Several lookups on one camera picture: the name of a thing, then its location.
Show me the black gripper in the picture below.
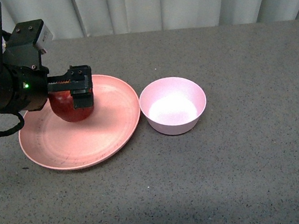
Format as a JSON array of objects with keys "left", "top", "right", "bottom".
[{"left": 0, "top": 65, "right": 94, "bottom": 114}]

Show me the red apple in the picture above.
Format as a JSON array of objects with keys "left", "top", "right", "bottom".
[{"left": 48, "top": 91, "right": 94, "bottom": 123}]

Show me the light pink bowl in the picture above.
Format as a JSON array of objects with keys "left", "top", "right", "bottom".
[{"left": 139, "top": 77, "right": 207, "bottom": 135}]

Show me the pink round plate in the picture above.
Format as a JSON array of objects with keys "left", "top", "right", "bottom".
[{"left": 18, "top": 75, "right": 140, "bottom": 171}]

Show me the white pleated curtain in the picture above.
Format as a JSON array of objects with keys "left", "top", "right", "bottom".
[{"left": 1, "top": 0, "right": 299, "bottom": 39}]

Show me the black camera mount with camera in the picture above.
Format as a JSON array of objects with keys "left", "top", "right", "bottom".
[{"left": 3, "top": 19, "right": 53, "bottom": 72}]

